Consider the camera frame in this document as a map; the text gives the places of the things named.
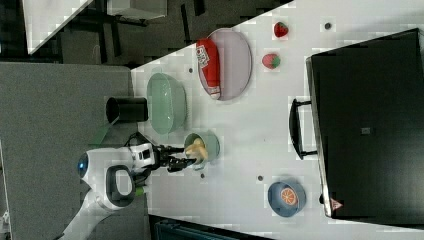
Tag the blue bowl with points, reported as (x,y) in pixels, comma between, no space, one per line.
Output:
(278,205)

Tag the green perforated colander bowl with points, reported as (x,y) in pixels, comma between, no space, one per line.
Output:
(166,103)

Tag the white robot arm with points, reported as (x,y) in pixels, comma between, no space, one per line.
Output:
(110,174)

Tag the red strawberry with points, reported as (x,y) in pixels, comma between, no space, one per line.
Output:
(280,29)

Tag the orange slice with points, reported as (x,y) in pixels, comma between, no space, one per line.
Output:
(289,196)

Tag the green marker pen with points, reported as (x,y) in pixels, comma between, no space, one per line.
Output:
(141,190)

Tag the pale pink oval plate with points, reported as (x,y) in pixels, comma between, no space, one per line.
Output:
(235,63)

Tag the black cylinder cup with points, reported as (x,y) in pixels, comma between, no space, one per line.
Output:
(126,109)

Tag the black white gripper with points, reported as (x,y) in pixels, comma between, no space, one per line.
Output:
(149,156)

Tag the red ketchup bottle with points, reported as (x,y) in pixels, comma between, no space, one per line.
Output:
(209,62)

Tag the black toaster oven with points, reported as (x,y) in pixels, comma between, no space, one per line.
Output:
(368,116)

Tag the light green mug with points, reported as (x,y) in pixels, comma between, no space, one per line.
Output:
(212,145)

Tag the pink green strawberry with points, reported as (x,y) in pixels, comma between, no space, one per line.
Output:
(271,61)

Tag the peeled yellow banana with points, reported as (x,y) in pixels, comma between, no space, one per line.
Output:
(197,151)

